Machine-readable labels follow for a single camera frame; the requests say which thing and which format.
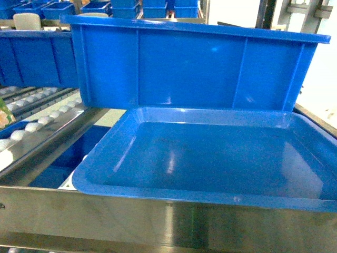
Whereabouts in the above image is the flower gift bag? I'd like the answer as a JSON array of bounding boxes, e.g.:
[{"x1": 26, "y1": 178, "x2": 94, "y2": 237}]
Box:
[{"x1": 0, "y1": 99, "x2": 15, "y2": 130}]

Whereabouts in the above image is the roller conveyor rack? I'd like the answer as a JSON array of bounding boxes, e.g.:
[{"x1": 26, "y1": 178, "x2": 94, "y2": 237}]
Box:
[{"x1": 1, "y1": 101, "x2": 108, "y2": 186}]

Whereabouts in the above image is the blue bin on conveyor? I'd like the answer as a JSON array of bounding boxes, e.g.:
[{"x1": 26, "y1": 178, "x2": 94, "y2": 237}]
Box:
[{"x1": 1, "y1": 30, "x2": 78, "y2": 89}]

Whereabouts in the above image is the large blue plastic bin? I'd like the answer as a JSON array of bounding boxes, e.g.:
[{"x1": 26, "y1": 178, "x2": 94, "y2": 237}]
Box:
[{"x1": 61, "y1": 15, "x2": 331, "y2": 111}]

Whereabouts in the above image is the blue plastic tray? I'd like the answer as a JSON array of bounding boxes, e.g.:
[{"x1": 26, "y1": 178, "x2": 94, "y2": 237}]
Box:
[{"x1": 72, "y1": 107, "x2": 336, "y2": 212}]

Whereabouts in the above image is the stainless steel shelf edge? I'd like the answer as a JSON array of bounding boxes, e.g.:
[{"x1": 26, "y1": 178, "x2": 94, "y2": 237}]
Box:
[{"x1": 1, "y1": 187, "x2": 336, "y2": 252}]

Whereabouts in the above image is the beige chair back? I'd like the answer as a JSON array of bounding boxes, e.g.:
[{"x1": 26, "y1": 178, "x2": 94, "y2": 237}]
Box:
[{"x1": 13, "y1": 13, "x2": 42, "y2": 31}]

